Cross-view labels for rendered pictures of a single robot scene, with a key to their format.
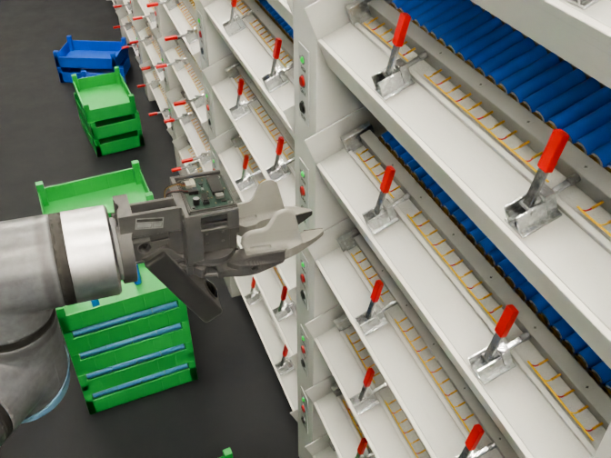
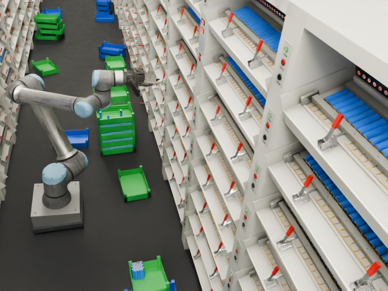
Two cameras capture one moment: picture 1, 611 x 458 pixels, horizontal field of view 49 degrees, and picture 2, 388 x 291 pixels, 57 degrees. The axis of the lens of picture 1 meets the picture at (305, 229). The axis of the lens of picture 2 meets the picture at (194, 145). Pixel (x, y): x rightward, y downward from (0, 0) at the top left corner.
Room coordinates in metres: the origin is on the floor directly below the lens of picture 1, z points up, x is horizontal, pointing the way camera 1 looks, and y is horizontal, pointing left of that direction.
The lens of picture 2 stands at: (-1.30, -0.33, 2.04)
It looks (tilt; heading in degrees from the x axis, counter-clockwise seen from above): 37 degrees down; 2
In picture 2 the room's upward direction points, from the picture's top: 6 degrees clockwise
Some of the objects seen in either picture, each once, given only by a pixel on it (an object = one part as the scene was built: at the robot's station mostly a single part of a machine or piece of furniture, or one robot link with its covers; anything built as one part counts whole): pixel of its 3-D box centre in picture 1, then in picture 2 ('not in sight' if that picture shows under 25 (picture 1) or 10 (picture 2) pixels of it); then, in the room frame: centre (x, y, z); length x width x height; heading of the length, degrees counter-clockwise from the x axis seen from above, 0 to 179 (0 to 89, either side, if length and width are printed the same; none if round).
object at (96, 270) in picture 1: (95, 251); (119, 78); (0.49, 0.21, 1.09); 0.10 x 0.05 x 0.09; 21
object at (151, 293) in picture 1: (115, 278); (114, 113); (1.23, 0.48, 0.36); 0.30 x 0.20 x 0.08; 114
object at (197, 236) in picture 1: (177, 231); (134, 77); (0.52, 0.13, 1.09); 0.12 x 0.08 x 0.09; 111
